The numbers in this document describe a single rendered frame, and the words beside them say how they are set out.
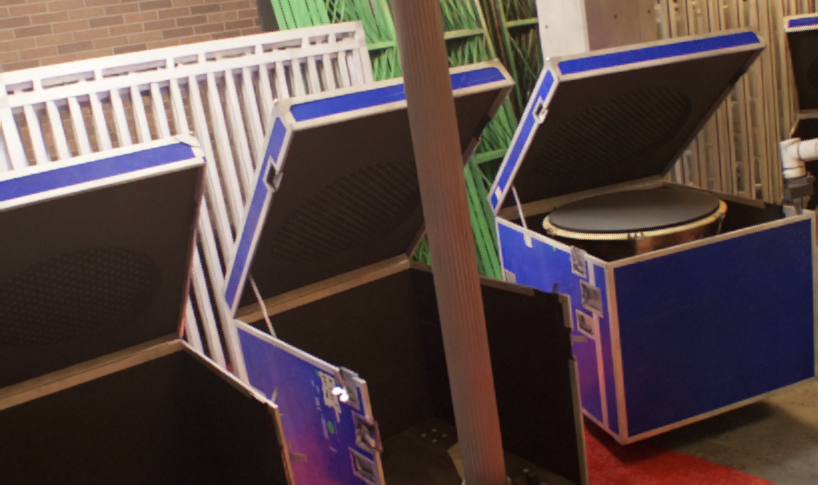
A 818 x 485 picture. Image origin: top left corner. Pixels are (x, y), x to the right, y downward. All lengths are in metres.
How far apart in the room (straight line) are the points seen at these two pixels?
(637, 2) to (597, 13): 0.38
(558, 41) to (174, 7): 2.40
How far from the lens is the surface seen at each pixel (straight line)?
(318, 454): 2.91
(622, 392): 3.41
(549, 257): 3.68
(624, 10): 4.79
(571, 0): 4.55
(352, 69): 4.59
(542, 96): 3.43
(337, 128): 2.51
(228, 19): 5.50
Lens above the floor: 1.89
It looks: 14 degrees down
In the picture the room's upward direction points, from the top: 9 degrees counter-clockwise
